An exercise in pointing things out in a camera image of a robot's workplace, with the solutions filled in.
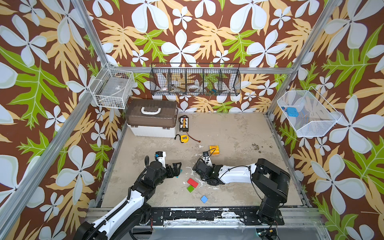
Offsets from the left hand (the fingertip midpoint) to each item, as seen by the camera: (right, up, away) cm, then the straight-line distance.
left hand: (174, 162), depth 83 cm
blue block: (+17, -19, -3) cm, 26 cm away
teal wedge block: (+3, -7, +7) cm, 10 cm away
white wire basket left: (-37, +43, +3) cm, 57 cm away
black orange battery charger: (+4, +23, +28) cm, 36 cm away
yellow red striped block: (+23, +7, +14) cm, 28 cm away
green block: (+9, -15, 0) cm, 18 cm away
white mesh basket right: (+75, +27, -2) cm, 80 cm away
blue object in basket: (+69, +29, +3) cm, 75 cm away
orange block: (+25, +4, +13) cm, 28 cm away
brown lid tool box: (-15, +26, +7) cm, 30 cm away
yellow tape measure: (+5, +12, +21) cm, 24 cm away
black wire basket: (+12, +52, +15) cm, 55 cm away
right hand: (+17, -6, +8) cm, 20 cm away
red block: (+10, -12, +3) cm, 16 cm away
